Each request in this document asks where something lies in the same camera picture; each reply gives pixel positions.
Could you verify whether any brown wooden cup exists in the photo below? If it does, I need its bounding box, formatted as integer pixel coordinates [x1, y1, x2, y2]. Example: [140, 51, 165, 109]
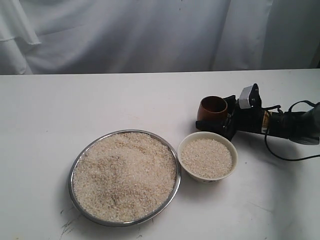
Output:
[197, 96, 228, 122]

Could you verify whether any white backdrop cloth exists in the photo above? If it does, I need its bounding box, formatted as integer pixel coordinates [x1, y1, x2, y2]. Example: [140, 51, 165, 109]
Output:
[0, 0, 320, 75]

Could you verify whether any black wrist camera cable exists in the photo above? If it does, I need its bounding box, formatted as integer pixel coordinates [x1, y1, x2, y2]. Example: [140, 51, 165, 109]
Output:
[262, 100, 320, 161]

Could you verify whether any large steel rice plate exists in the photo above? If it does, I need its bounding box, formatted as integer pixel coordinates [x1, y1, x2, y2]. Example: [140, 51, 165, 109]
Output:
[68, 129, 181, 227]

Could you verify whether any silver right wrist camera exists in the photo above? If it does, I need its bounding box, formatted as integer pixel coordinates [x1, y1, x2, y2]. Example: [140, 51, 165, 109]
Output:
[238, 83, 262, 110]

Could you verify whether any white ceramic rice bowl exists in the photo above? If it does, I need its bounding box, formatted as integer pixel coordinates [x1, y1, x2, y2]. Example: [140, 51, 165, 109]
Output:
[177, 131, 238, 183]

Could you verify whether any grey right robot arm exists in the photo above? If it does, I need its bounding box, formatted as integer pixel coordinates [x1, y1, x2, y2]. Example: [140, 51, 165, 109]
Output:
[195, 95, 320, 145]

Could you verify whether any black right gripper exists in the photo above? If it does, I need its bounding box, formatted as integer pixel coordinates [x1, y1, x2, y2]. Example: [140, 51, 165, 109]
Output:
[195, 95, 269, 141]

